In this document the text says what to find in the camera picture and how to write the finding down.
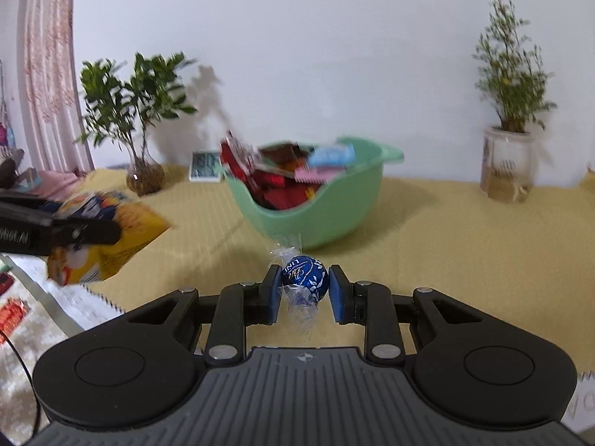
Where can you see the yellow popcorn snack bag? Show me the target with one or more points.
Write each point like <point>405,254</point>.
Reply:
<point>140,226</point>

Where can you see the pink curtain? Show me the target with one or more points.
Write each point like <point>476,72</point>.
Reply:
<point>51,87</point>

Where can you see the pink snack packet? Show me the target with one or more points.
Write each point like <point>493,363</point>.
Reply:
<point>317,175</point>

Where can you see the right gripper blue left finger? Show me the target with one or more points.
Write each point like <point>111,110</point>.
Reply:
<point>270,292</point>

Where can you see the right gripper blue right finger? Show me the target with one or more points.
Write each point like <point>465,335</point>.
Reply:
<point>341,295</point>

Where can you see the white digital clock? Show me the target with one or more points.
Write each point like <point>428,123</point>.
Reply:
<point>205,167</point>

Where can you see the yellow checked tablecloth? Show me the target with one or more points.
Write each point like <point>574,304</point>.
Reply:
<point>530,264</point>

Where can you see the red white patterned packet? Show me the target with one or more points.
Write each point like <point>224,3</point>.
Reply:
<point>237,158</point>

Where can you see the green plastic bowl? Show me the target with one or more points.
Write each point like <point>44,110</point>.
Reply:
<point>339,206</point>

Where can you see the blue foil chocolate ball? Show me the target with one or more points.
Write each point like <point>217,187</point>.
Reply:
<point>305,282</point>

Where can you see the red snack packet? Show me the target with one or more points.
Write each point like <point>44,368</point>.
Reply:
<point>12,313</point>

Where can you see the leafy plant in glass vase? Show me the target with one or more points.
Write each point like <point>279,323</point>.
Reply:
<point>124,111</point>

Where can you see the small plant in clear jar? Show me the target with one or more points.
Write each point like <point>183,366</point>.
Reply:
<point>512,79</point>

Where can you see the light blue snack packet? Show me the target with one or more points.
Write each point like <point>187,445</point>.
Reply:
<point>337,155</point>

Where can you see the red packet with logo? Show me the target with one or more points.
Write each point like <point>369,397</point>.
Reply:
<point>277,192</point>

